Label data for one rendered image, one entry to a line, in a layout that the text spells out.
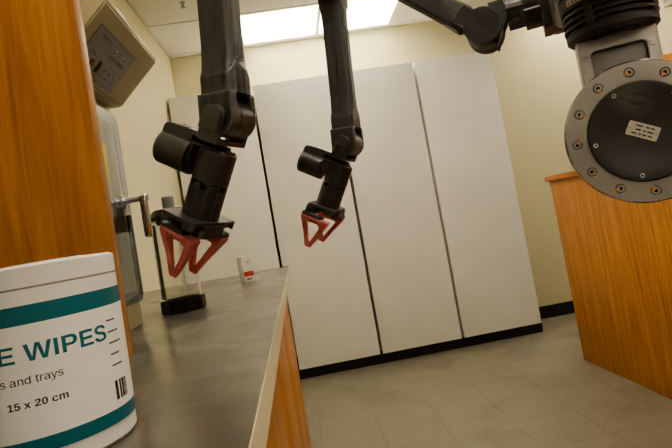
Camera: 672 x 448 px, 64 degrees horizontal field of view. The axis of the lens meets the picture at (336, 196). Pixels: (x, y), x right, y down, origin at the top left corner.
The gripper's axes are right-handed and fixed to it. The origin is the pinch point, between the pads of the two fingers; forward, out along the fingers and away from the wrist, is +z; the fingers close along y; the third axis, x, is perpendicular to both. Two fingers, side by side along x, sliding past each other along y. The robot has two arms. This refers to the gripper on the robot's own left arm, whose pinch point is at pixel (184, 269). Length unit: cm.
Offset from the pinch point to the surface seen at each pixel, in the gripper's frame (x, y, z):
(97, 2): -28.6, 4.1, -35.2
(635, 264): 76, -235, -6
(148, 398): 20.2, 25.4, 1.9
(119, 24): -31.6, -3.5, -33.2
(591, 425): 82, -201, 65
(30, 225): -16.0, 15.6, -1.8
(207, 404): 28.0, 27.2, -2.5
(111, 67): -36.0, -7.8, -25.2
